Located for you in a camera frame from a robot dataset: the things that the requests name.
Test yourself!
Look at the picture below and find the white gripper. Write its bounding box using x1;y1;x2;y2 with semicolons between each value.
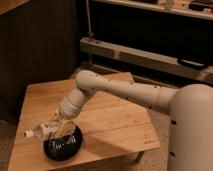
49;111;75;138

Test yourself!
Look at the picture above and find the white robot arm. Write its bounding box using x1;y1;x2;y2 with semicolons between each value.
56;70;213;171

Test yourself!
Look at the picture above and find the black ceramic bowl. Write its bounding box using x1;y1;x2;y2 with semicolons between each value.
43;126;83;161

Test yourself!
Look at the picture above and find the wooden folding table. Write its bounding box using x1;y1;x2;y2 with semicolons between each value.
8;79;160;171

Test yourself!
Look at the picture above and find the long wooden case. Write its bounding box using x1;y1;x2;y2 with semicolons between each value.
80;37;213;84

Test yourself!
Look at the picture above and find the metal pole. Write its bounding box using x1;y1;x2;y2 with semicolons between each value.
86;0;93;41

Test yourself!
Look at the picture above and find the wooden shelf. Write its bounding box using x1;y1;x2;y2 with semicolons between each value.
92;0;213;21

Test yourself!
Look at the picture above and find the black case handle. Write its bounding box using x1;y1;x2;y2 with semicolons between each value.
177;58;209;70

